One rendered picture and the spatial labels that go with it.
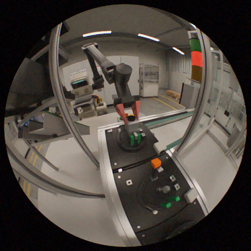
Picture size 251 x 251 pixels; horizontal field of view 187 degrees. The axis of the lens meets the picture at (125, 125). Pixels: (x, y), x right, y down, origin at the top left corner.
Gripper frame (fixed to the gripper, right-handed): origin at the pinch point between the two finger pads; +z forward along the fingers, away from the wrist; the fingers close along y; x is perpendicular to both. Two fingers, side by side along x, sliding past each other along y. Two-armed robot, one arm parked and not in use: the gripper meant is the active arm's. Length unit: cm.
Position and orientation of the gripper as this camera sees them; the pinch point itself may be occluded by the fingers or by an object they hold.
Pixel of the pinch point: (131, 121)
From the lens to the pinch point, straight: 28.7
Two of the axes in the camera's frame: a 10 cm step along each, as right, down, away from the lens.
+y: 9.5, -2.3, 2.0
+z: 2.5, 9.7, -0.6
